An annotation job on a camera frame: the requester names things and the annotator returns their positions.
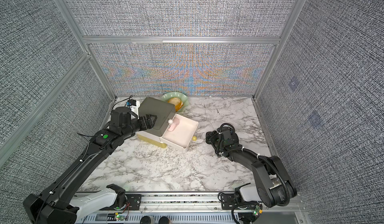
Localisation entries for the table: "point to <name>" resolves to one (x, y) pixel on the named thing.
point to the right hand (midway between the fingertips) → (207, 133)
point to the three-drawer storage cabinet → (165, 111)
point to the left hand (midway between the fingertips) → (154, 116)
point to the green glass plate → (184, 99)
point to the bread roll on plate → (177, 102)
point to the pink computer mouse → (175, 123)
